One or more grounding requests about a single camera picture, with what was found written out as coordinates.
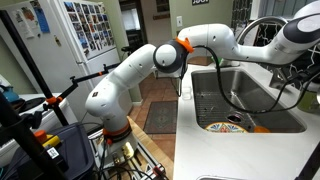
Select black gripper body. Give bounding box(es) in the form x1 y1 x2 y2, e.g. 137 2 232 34
303 61 320 85

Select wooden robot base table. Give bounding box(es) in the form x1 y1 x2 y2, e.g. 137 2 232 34
126 115 175 180

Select stainless steel sink basin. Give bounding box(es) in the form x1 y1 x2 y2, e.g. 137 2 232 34
191 67 307 135

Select orange round fruit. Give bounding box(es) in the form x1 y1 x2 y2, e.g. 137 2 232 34
253 125 272 134

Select metal sink drain strainer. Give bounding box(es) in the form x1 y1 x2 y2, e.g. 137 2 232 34
226 112 245 124

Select green sponge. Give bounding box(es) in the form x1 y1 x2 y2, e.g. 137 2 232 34
211 56 222 67

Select colourful floral patterned plate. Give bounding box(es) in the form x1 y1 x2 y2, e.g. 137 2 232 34
204 121 250 134

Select patterned floor rug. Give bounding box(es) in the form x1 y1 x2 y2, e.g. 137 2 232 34
142 100 179 135

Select photo collage sheet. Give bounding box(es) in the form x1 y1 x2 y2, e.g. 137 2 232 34
62 0 116 61

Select dark storage bin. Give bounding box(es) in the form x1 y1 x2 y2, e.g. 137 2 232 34
5 121 98 180

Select white refrigerator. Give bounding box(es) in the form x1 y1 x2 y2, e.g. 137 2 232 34
0 0 135 125

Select yellow emergency stop button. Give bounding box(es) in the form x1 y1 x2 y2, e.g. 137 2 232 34
33 129 63 150

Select black tripod with orange clamp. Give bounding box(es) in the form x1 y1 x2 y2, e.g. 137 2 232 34
0 9 122 127

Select blue paper sheet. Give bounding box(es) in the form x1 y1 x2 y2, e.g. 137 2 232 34
32 5 51 35

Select thick black stand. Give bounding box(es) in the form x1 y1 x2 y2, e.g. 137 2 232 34
0 91 68 180

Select teal kettle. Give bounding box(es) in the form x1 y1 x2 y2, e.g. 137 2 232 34
0 84 22 105

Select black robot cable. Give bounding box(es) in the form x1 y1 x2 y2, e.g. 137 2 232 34
178 44 320 115

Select black camera stand leg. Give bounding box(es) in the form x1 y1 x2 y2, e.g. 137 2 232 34
294 142 320 180

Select wire sink bottom grid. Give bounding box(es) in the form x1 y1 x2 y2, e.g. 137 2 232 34
194 91 258 132

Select dark wall sign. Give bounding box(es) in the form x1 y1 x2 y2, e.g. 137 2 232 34
191 0 211 6

